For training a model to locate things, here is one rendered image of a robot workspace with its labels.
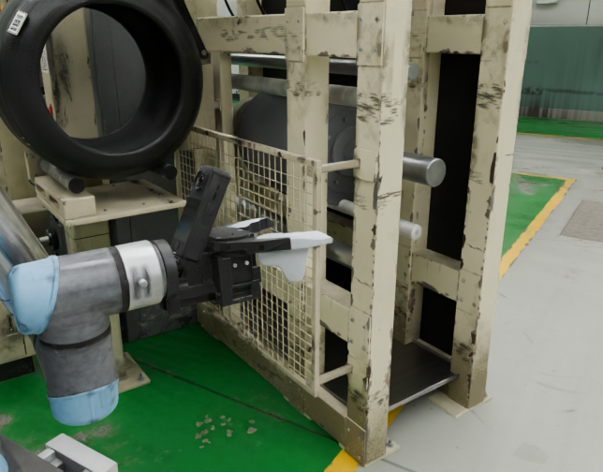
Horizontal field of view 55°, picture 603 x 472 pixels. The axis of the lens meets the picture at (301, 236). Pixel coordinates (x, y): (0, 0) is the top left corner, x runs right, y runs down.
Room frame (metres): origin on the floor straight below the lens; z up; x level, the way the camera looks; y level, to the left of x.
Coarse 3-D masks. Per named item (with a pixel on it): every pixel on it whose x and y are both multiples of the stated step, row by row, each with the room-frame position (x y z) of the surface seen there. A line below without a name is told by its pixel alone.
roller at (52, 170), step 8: (48, 168) 1.76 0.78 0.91; (56, 168) 1.71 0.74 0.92; (56, 176) 1.67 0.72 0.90; (64, 176) 1.62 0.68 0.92; (72, 176) 1.60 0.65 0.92; (64, 184) 1.61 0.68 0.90; (72, 184) 1.57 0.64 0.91; (80, 184) 1.58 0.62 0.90; (72, 192) 1.57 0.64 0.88; (80, 192) 1.58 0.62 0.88
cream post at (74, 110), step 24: (72, 24) 1.96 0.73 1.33; (48, 48) 1.91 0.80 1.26; (72, 48) 1.95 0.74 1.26; (72, 72) 1.95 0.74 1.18; (48, 96) 1.97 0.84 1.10; (72, 96) 1.94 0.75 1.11; (72, 120) 1.94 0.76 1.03; (72, 240) 1.92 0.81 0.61; (96, 240) 1.96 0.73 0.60; (120, 336) 1.98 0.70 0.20; (120, 360) 1.97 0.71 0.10
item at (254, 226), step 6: (240, 222) 0.75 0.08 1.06; (246, 222) 0.75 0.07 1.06; (252, 222) 0.75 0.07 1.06; (258, 222) 0.76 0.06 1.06; (264, 222) 0.77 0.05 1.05; (270, 222) 0.78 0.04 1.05; (240, 228) 0.72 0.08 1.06; (246, 228) 0.72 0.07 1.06; (252, 228) 0.74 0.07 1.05; (258, 228) 0.75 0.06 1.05; (264, 228) 0.77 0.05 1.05
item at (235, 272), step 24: (216, 240) 0.64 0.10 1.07; (168, 264) 0.60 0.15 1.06; (192, 264) 0.63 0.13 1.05; (216, 264) 0.63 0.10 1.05; (240, 264) 0.65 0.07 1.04; (168, 288) 0.59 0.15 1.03; (192, 288) 0.62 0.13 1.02; (216, 288) 0.63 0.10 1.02; (240, 288) 0.65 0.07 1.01; (168, 312) 0.61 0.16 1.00
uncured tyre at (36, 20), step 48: (48, 0) 1.57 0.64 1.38; (96, 0) 1.63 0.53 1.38; (144, 0) 1.71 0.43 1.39; (0, 48) 1.54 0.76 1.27; (144, 48) 1.99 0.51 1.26; (192, 48) 1.79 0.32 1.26; (0, 96) 1.54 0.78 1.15; (144, 96) 2.00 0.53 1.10; (192, 96) 1.78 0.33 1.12; (48, 144) 1.54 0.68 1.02; (96, 144) 1.88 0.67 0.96; (144, 144) 1.71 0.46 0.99
